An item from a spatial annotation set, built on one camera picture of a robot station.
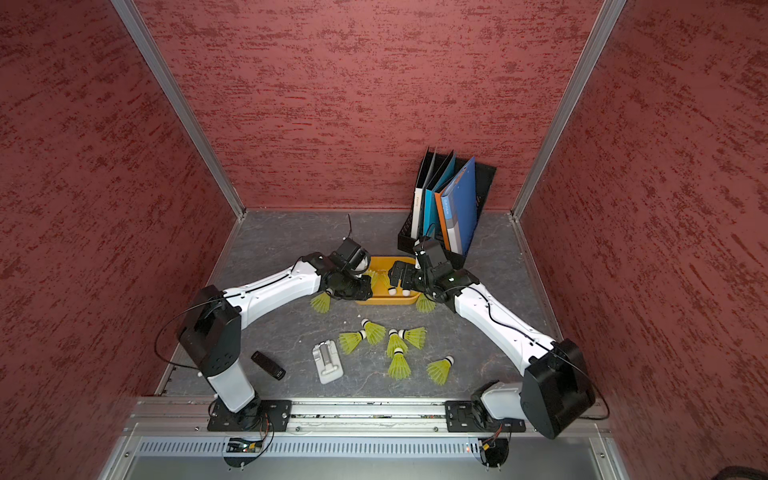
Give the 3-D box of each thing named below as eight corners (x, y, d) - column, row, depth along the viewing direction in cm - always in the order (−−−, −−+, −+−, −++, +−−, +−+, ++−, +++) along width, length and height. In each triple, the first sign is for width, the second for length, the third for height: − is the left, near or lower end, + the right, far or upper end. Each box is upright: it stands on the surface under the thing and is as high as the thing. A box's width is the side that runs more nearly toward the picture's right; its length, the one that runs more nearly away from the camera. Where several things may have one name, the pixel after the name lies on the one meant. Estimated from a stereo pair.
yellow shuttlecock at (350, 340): (344, 355, 85) (342, 350, 83) (340, 338, 89) (338, 334, 86) (368, 346, 87) (368, 342, 84) (364, 331, 90) (363, 326, 87)
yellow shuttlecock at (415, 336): (398, 349, 87) (399, 344, 84) (398, 333, 91) (398, 327, 87) (425, 349, 88) (427, 344, 84) (424, 333, 91) (426, 327, 87)
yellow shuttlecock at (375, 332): (355, 333, 90) (355, 329, 88) (365, 319, 93) (365, 315, 91) (377, 347, 88) (377, 343, 85) (387, 332, 91) (387, 329, 88)
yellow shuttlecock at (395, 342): (391, 360, 85) (391, 356, 82) (379, 339, 89) (379, 335, 86) (407, 351, 86) (407, 347, 84) (394, 330, 90) (395, 326, 88)
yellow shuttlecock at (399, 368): (392, 383, 81) (392, 379, 78) (383, 357, 86) (383, 352, 82) (410, 376, 82) (411, 372, 79) (401, 351, 87) (401, 346, 84)
